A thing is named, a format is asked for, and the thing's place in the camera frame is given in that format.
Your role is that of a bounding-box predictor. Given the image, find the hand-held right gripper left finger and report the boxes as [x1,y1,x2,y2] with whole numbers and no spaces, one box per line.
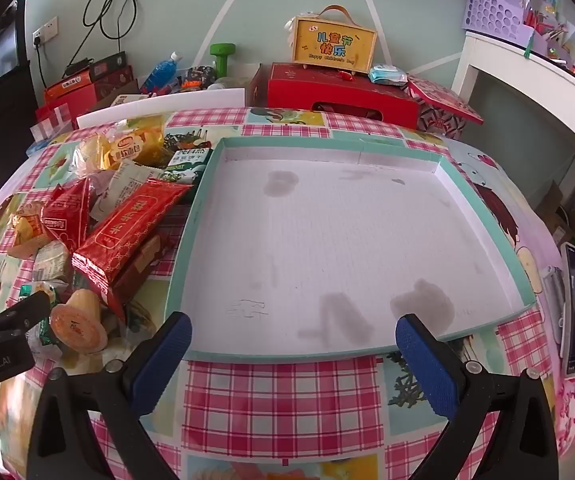
[27,311,193,480]

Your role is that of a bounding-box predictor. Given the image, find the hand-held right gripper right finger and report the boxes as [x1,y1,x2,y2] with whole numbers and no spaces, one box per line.
[395,313,561,480]

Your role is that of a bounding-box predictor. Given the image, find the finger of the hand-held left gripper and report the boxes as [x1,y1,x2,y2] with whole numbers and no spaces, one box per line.
[0,290,50,342]

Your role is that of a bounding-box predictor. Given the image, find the round cake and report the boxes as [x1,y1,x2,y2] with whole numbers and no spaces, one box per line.
[50,288,110,356]

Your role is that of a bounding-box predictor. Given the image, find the small red snack packet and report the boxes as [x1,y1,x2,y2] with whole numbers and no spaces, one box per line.
[41,176,93,253]

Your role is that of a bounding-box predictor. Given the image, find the large red patterned snack packet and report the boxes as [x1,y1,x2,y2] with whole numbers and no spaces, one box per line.
[70,178,195,322]

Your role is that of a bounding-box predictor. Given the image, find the white tray with teal rim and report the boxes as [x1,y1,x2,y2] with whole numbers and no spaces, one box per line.
[164,136,537,365]

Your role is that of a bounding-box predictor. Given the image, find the yellow bread packet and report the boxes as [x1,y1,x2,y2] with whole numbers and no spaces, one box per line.
[70,115,168,173]

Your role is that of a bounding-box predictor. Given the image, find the pale snack packet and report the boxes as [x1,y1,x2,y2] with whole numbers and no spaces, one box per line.
[32,240,74,283]

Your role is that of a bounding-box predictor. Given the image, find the white phone stand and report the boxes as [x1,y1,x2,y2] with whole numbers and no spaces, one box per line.
[542,265,568,361]

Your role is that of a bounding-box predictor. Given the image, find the cream snack packet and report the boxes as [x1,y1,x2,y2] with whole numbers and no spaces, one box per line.
[90,162,165,221]

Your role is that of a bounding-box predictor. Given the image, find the clear plastic box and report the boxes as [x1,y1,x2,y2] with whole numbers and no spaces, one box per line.
[30,105,70,143]

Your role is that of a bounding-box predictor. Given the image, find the black cabinet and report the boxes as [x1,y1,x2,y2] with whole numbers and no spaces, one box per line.
[0,0,40,201]

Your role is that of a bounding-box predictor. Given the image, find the cardboard boxes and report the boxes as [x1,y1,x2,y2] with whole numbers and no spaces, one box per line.
[537,180,575,261]

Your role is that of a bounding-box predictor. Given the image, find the green biscuit packet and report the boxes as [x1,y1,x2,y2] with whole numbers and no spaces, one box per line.
[160,146,214,186]

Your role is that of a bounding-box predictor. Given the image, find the orange box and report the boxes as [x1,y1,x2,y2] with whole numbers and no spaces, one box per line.
[44,71,93,102]

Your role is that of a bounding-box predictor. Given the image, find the black power adapter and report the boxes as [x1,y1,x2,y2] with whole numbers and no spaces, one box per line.
[64,56,93,78]

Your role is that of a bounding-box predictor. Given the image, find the red patterned tin box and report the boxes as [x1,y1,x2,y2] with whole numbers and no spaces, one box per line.
[405,76,484,140]

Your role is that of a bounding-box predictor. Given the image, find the white foam board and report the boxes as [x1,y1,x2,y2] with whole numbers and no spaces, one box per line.
[76,88,246,131]

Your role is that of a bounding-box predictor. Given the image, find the blue liquid bottle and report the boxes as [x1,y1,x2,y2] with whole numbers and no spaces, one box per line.
[140,51,184,95]

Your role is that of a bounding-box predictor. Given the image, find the colourful toy pack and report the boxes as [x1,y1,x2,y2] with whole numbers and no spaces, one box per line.
[177,65,218,92]

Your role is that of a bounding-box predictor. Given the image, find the blue wet wipes pack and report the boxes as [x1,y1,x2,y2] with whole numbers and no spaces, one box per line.
[369,64,409,86]

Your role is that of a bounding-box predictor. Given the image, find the red gift box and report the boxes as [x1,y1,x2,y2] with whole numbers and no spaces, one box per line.
[247,62,421,128]

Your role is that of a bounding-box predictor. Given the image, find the green dumbbell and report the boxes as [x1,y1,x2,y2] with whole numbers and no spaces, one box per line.
[210,42,238,78]

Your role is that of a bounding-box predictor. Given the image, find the white desk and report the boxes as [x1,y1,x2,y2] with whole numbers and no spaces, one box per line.
[450,30,575,271]

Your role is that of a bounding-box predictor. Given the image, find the purple perforated basket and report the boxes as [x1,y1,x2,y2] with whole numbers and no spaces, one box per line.
[461,0,538,46]

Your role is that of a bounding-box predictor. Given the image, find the white wall socket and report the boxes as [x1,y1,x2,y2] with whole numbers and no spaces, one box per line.
[32,16,59,47]

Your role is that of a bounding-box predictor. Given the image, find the black cable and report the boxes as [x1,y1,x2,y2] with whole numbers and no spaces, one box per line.
[32,0,140,91]

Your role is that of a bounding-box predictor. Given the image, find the yellow gift box with handle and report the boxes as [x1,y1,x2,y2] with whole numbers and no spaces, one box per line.
[286,4,379,75]

